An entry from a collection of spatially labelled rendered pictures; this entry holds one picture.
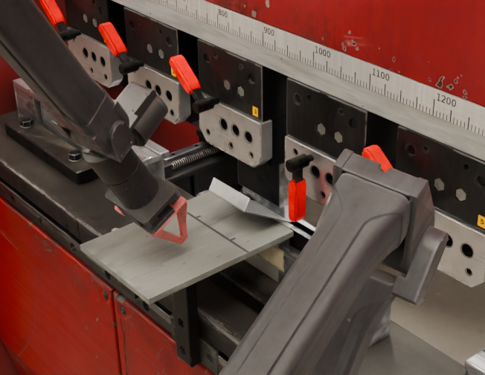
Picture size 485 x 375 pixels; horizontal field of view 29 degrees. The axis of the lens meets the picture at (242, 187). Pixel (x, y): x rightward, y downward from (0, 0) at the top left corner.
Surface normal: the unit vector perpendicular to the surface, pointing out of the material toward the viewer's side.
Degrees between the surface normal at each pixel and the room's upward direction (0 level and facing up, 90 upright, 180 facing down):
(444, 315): 0
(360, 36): 90
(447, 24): 90
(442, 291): 0
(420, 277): 61
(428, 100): 90
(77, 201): 0
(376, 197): 21
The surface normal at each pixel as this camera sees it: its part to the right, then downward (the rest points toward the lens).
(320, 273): -0.06, -0.64
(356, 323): -0.39, -0.03
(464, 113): -0.77, 0.33
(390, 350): -0.02, -0.87
